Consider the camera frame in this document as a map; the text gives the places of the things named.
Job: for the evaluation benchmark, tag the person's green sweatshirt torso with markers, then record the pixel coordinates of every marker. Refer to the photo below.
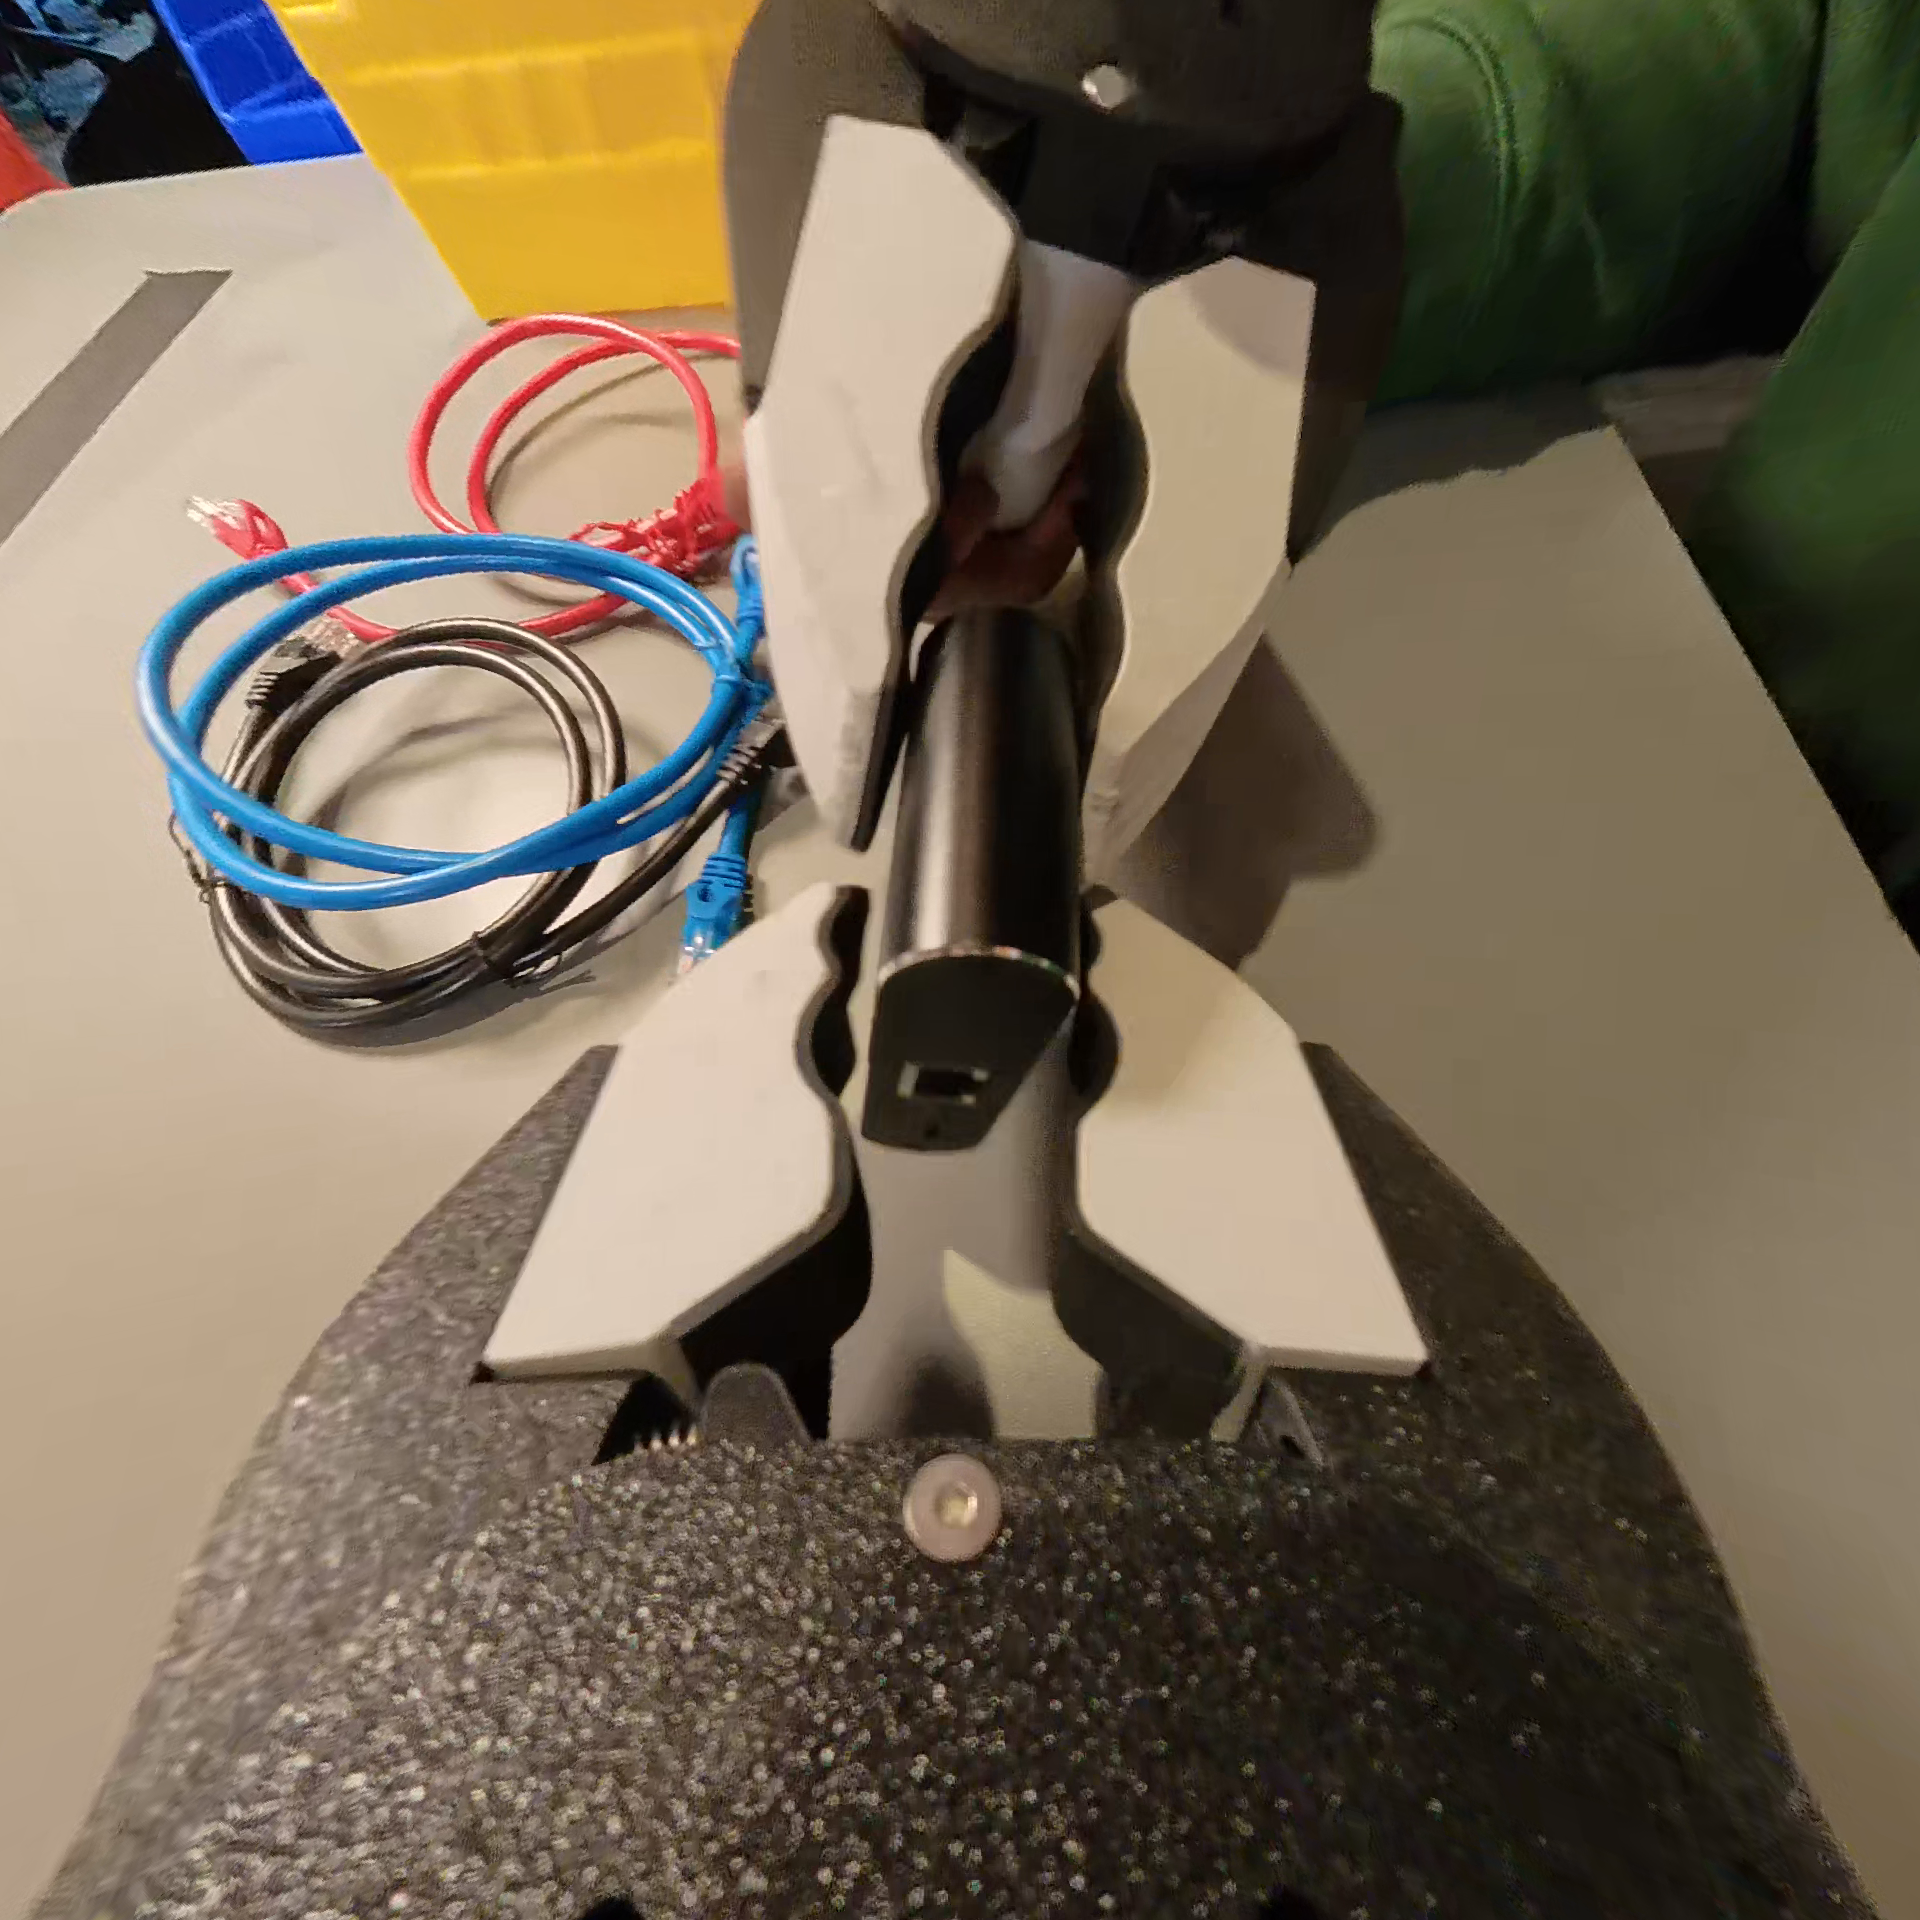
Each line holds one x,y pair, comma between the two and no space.
1844,602

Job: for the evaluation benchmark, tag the yellow plastic bin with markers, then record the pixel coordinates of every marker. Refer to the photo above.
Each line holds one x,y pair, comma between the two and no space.
571,150

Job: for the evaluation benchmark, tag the black ethernet port hub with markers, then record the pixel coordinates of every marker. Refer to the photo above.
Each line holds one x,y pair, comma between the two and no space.
976,781

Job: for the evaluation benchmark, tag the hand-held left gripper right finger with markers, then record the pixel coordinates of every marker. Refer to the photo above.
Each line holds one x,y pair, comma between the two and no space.
1245,1199

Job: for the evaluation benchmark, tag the person's right forearm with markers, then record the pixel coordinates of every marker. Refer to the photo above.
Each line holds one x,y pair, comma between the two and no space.
1574,196

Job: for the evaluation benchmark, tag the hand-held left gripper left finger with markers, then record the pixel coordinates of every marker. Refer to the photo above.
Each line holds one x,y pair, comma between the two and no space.
706,1186

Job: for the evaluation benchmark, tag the blue plastic bin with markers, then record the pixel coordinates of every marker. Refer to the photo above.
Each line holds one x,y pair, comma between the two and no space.
256,74

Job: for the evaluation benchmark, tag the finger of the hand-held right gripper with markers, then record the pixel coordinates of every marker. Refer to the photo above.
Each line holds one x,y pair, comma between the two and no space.
855,377
1215,482

